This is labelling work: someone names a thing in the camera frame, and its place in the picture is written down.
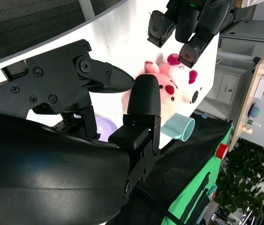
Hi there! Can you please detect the green leafy plant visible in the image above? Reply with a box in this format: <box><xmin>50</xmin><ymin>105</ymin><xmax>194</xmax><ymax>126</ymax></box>
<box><xmin>213</xmin><ymin>138</ymin><xmax>264</xmax><ymax>225</ymax></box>

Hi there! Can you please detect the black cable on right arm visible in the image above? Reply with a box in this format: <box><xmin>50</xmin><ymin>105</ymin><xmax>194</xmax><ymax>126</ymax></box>
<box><xmin>134</xmin><ymin>185</ymin><xmax>184</xmax><ymax>225</ymax></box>

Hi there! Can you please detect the red tape roll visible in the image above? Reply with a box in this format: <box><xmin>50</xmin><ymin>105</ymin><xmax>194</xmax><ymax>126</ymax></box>
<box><xmin>216</xmin><ymin>143</ymin><xmax>229</xmax><ymax>160</ymax></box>

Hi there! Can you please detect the teal plastic mug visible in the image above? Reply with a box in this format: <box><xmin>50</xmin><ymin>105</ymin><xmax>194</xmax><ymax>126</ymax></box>
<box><xmin>161</xmin><ymin>112</ymin><xmax>196</xmax><ymax>143</ymax></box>

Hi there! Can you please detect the white cabinet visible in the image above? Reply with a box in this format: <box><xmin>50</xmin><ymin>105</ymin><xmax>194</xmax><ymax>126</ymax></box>
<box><xmin>204</xmin><ymin>37</ymin><xmax>258</xmax><ymax>111</ymax></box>

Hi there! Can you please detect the lavender plastic plate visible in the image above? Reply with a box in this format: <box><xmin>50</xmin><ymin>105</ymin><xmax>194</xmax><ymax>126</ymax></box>
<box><xmin>95</xmin><ymin>117</ymin><xmax>118</xmax><ymax>142</ymax></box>

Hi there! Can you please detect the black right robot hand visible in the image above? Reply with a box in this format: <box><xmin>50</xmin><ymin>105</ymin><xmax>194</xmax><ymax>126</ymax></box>
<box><xmin>0</xmin><ymin>39</ymin><xmax>163</xmax><ymax>225</ymax></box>

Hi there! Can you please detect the light wooden desk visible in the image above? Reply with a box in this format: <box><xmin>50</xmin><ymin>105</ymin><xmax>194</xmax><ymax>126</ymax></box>
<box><xmin>229</xmin><ymin>45</ymin><xmax>264</xmax><ymax>152</ymax></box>

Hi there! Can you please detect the black backdrop cloth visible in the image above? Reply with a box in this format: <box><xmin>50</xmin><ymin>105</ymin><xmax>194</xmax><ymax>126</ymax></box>
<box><xmin>106</xmin><ymin>112</ymin><xmax>233</xmax><ymax>225</ymax></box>

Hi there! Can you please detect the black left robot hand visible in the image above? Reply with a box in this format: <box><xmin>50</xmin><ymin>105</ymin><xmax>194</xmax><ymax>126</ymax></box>
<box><xmin>147</xmin><ymin>0</ymin><xmax>231</xmax><ymax>69</ymax></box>

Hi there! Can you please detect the pink plush pig doll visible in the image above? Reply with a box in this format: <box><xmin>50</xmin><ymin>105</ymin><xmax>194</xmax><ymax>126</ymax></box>
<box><xmin>121</xmin><ymin>53</ymin><xmax>203</xmax><ymax>124</ymax></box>

